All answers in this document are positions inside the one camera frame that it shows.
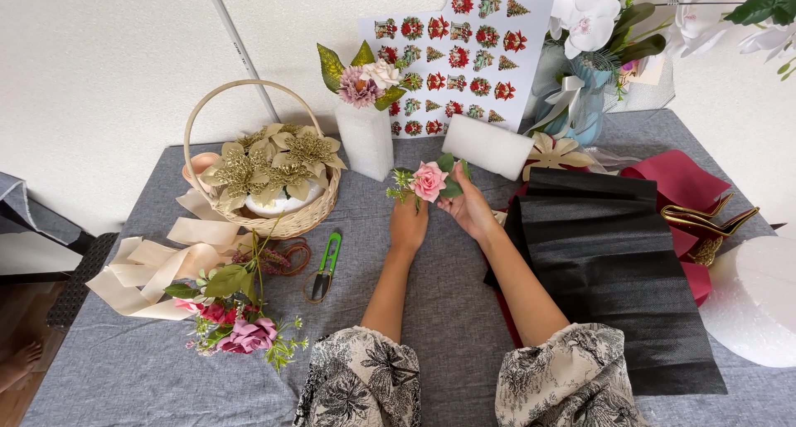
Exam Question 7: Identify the person's right hand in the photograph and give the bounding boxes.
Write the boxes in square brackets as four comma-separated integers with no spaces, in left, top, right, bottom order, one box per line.
[437,163,500,243]

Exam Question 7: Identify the person's left hand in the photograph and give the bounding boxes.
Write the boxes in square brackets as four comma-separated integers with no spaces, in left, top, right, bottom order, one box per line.
[390,194,430,254]

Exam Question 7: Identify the pink rose sprig with leaves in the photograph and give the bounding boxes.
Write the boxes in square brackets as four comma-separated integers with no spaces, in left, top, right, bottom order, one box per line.
[386,153,472,213]

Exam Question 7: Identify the tall white foam block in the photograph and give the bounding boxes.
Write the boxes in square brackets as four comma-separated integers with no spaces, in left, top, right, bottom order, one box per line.
[335,100,395,183]

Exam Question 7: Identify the green thread snips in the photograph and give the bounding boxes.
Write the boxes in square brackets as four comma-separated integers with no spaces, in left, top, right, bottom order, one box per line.
[303,231,342,305]

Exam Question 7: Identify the short white foam block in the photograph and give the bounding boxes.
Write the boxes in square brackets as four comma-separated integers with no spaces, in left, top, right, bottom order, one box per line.
[441,114,536,182]

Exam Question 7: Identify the white foam ball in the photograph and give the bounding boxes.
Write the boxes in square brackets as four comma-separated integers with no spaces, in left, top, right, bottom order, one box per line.
[244,181,326,219]

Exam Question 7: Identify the mauve and cream flower arrangement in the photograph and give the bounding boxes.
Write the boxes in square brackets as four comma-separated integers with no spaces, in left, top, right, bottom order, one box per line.
[316,40,411,111]

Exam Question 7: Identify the gold glitter poinsettia flowers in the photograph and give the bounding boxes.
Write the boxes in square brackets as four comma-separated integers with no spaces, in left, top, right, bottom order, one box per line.
[200,123,348,212]

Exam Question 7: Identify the festive sticker sheet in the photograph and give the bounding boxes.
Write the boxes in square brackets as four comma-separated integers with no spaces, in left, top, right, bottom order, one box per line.
[357,0,557,139]

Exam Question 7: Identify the cream gold-edged leaf decoration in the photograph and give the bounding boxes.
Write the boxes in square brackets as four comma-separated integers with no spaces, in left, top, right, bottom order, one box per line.
[522,132,599,182]

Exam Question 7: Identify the person's left printed sleeve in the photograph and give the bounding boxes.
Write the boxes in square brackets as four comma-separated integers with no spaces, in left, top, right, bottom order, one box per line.
[293,326,422,427]

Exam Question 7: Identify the person's printed sleeve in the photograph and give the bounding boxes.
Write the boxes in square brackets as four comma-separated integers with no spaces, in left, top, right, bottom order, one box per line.
[495,323,649,427]
[293,326,422,427]

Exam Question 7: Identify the bunch of artificial pink roses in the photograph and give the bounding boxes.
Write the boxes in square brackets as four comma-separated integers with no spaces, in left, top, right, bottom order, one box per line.
[163,214,310,374]

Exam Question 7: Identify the blue vase with white ribbon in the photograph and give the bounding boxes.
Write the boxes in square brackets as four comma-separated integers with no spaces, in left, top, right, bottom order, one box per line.
[524,38,675,147]

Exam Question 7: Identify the peach ribbon roll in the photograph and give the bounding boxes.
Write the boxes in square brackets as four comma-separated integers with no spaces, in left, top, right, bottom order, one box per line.
[182,152,221,192]

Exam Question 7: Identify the black mesh wrapping sheet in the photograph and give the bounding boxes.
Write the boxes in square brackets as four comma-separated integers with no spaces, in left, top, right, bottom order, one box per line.
[484,166,728,397]

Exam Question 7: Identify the white pipe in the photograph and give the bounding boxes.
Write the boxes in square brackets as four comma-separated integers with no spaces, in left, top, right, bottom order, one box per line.
[200,0,281,124]

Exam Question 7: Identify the person's right printed sleeve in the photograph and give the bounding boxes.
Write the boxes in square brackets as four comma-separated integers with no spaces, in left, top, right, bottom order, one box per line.
[495,323,649,427]

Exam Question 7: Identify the cream satin ribbon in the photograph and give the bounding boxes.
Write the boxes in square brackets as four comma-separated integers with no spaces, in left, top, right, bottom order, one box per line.
[86,189,255,321]

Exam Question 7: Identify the grey tablecloth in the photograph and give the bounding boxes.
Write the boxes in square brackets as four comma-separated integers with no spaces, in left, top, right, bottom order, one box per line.
[20,109,796,427]

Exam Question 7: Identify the white orchid flowers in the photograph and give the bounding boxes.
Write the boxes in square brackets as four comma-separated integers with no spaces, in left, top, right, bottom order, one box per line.
[547,0,796,82]

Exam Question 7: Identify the red wrapping sheet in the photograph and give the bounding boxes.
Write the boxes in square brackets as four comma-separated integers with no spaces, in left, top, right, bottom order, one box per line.
[494,150,733,348]

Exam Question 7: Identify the red gold-edged ribbon bow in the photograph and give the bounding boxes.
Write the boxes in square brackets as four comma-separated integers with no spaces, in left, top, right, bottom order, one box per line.
[660,192,761,267]

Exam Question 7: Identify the black perforated mat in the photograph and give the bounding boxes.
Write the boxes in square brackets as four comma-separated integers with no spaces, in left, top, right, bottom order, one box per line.
[45,232,120,330]

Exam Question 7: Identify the white foam disc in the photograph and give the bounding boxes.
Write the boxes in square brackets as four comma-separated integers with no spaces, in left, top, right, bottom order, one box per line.
[699,235,796,369]

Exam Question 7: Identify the wicker basket with handle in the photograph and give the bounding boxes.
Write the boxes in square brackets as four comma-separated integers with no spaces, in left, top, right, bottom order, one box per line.
[183,79,342,240]

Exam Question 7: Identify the brown wire coil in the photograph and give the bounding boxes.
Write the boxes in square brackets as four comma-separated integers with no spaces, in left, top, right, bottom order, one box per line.
[264,237,312,277]

